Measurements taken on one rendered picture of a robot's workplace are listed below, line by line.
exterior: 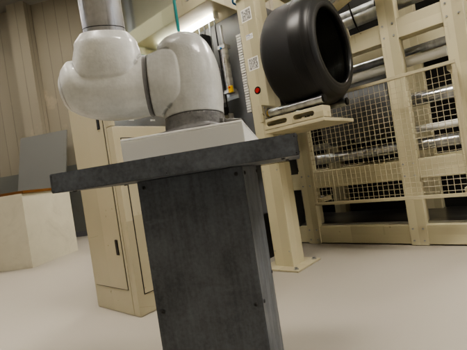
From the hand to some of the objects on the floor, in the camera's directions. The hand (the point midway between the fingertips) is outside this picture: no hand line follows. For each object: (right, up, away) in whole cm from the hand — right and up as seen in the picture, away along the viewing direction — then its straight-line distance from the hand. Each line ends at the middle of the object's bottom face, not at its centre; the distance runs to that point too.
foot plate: (+57, -137, +52) cm, 158 cm away
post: (+57, -137, +52) cm, 158 cm away
